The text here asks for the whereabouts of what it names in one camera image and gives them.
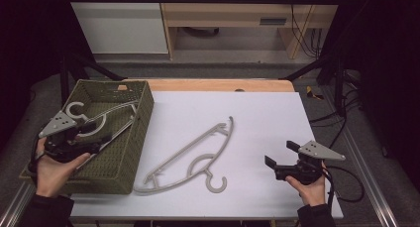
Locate black curtain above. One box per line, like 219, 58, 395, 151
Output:
321, 0, 420, 188
0, 0, 97, 149

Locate grey plastic clothes hanger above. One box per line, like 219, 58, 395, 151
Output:
64, 100, 139, 139
75, 102, 138, 171
133, 116, 235, 195

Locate black floor cables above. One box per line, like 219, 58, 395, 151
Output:
310, 87, 363, 149

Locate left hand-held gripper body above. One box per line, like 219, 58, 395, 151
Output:
38, 110, 101, 165

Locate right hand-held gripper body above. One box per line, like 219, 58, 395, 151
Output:
274, 140, 347, 185

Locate yellow and black tool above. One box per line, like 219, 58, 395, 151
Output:
305, 85, 325, 101

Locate green woven basket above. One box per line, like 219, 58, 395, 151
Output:
19, 79, 156, 195

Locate white cabinet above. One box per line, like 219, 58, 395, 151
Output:
64, 0, 169, 56

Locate person's right hand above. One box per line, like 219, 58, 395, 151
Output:
285, 164, 329, 207

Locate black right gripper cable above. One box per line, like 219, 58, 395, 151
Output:
325, 166, 366, 210

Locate person's left hand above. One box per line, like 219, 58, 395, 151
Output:
34, 137, 92, 199

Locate black frame strut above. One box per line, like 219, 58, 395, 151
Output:
280, 53, 348, 117
59, 52, 127, 104

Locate aluminium floor rail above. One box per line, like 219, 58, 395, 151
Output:
0, 181, 38, 227
321, 87, 401, 227

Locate black cables under desk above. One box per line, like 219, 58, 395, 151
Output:
288, 0, 324, 58

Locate light wooden desk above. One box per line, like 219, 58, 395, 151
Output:
157, 0, 345, 60

